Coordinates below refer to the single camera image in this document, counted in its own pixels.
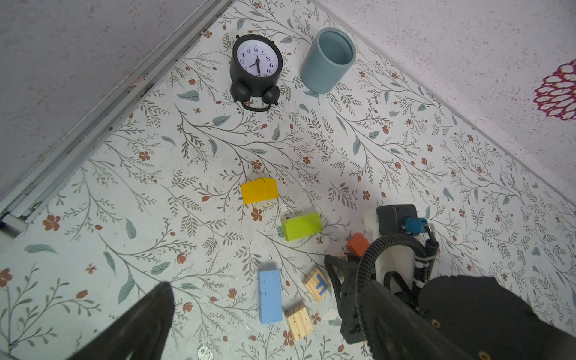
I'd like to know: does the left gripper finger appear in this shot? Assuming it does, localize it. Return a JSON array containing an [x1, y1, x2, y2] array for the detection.
[[71, 282, 175, 359]]

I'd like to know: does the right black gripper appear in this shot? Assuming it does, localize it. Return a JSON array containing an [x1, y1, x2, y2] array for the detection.
[[324, 254, 365, 344]]

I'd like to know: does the red-orange wooden block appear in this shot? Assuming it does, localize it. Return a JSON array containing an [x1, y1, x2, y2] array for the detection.
[[346, 232, 370, 257]]

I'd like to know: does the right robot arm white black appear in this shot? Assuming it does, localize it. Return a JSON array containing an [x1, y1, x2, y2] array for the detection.
[[325, 255, 575, 359]]

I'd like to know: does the lime green rectangular block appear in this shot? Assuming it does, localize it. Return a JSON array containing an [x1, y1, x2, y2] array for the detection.
[[282, 212, 323, 242]]

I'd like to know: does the light blue rectangular block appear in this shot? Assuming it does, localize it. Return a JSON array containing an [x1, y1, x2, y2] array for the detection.
[[258, 269, 283, 325]]

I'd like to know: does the yellow house-shaped block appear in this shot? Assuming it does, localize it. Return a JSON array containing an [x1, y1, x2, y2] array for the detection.
[[241, 177, 279, 205]]

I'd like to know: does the letter cube blue F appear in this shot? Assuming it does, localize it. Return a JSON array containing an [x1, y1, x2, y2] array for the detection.
[[302, 267, 331, 302]]

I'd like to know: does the natural grooved wood cube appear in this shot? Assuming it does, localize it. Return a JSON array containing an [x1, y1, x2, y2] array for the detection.
[[285, 303, 314, 342]]

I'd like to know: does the teal ceramic cup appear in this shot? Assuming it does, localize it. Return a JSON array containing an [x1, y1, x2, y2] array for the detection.
[[300, 28, 356, 94]]

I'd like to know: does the black alarm clock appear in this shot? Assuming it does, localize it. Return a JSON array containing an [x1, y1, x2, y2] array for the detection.
[[229, 34, 284, 113]]

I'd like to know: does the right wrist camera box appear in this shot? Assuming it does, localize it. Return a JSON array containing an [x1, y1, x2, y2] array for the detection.
[[376, 204, 430, 236]]

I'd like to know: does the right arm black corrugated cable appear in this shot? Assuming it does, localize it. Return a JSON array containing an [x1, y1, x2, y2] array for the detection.
[[354, 232, 441, 325]]

